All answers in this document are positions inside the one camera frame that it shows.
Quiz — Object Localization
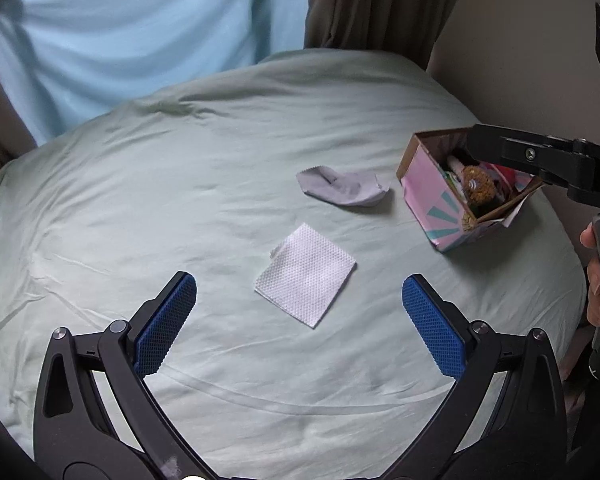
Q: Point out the light blue hanging cloth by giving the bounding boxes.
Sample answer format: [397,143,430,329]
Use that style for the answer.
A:
[0,0,312,147]

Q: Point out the white tissue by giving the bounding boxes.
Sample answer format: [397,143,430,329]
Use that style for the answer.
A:
[254,223,357,330]

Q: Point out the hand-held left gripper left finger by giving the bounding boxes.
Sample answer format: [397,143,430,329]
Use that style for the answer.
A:
[32,271,216,480]

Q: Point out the pink soft block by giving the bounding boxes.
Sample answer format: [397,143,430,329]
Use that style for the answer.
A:
[490,162,531,191]

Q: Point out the patterned cardboard box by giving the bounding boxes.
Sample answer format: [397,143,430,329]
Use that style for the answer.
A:
[396,127,547,254]

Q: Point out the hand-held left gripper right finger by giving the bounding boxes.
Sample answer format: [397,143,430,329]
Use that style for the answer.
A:
[401,273,568,480]

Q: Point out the person's right hand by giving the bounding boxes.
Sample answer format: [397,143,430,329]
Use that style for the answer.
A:
[580,224,600,329]

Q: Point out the brown curtain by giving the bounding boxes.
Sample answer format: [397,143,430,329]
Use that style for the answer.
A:
[304,0,464,72]
[0,40,39,192]

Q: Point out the brown plush toy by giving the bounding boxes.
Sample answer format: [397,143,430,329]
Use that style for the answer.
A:
[460,165,498,208]

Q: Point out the grey cloth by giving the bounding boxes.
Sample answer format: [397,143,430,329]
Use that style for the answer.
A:
[296,167,392,210]

